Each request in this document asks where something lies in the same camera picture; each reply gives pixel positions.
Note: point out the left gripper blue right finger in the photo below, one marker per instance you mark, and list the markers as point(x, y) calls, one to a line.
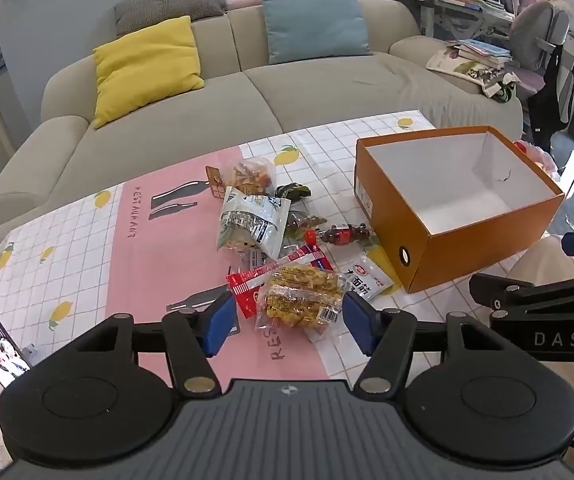
point(362, 321)

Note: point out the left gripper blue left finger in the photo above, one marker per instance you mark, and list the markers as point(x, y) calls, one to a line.
point(216, 324)

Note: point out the white noodle packet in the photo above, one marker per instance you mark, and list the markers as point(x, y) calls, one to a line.
point(365, 278)

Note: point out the red and white snack packet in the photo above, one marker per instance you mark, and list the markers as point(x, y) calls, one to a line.
point(245, 285)

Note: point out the yellow fried snack bag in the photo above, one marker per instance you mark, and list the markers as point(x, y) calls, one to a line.
point(299, 296)

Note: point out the white and blue chip bag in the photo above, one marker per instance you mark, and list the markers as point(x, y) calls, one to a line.
point(253, 221)

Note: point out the brown nut snack pack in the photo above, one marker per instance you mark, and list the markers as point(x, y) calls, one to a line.
point(298, 222)

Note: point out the dark green snack pack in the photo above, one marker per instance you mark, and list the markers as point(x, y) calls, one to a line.
point(293, 191)

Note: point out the clear assorted snack bag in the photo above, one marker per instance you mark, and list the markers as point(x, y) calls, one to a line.
point(252, 176)

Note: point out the pink and white tablecloth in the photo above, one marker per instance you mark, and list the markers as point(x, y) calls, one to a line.
point(145, 244)

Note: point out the orange cardboard box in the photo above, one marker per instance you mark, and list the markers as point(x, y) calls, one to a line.
point(450, 202)

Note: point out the pink trash bag bin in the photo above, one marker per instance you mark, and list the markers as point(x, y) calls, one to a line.
point(538, 156)

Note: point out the beige sofa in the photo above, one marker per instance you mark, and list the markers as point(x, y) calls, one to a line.
point(245, 98)

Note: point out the yellow cushion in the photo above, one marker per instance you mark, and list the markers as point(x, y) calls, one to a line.
point(143, 67)

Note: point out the stack of books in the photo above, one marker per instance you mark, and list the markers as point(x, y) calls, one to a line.
point(486, 66)

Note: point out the grey office chair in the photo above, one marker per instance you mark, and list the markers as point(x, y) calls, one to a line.
point(534, 35)

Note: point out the light blue cushion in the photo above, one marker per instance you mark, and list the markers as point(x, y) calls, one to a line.
point(299, 30)

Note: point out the grey textured cushion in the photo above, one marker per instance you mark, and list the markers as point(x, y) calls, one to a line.
point(134, 15)

